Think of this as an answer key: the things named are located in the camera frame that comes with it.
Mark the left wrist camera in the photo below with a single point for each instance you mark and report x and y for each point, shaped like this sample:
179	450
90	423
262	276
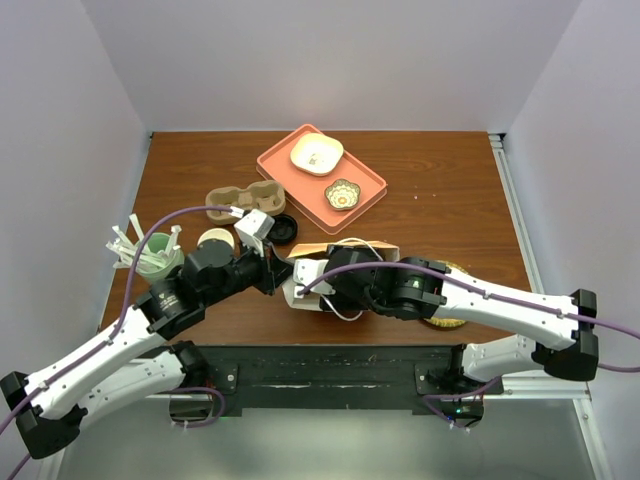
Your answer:
252	230

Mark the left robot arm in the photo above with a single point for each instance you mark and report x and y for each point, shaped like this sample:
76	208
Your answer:
52	406

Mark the brown paper bag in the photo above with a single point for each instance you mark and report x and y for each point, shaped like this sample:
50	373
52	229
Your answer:
340	253

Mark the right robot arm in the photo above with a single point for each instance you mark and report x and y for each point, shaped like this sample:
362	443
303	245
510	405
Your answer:
544	331

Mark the black lid stack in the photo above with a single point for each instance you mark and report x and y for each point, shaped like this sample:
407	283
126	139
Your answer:
284	230

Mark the cream square bowl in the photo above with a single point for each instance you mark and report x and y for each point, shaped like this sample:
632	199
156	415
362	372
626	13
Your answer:
316	154

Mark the brown paper cup stack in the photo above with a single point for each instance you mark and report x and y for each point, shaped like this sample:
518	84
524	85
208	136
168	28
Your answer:
217	234

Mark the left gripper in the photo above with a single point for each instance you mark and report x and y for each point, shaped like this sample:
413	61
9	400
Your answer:
277	270

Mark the green patterned small dish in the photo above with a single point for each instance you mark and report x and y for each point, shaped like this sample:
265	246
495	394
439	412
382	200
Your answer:
342	195

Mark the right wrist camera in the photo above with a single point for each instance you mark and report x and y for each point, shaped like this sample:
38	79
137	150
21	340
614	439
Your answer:
306	273

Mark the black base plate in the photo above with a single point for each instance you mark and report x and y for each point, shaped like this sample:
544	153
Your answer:
336	377

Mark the woven bamboo coaster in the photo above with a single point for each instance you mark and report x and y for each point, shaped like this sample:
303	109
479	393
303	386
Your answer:
447	323

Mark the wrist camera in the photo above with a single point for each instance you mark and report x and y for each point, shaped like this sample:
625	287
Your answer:
306	273
252	230

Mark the green cup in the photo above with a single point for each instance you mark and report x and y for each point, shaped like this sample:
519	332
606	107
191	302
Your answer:
160	256

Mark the cardboard cup carrier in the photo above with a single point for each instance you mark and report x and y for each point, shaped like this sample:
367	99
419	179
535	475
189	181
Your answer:
267	196

